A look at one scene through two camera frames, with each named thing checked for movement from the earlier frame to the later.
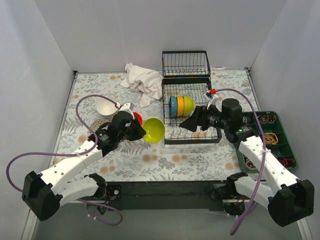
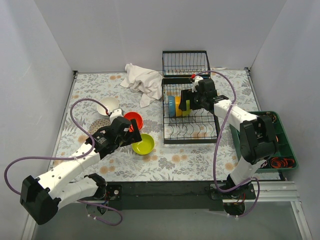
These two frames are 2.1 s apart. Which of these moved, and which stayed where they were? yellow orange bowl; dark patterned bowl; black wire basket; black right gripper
Moved: black right gripper
Stayed: dark patterned bowl; yellow orange bowl; black wire basket
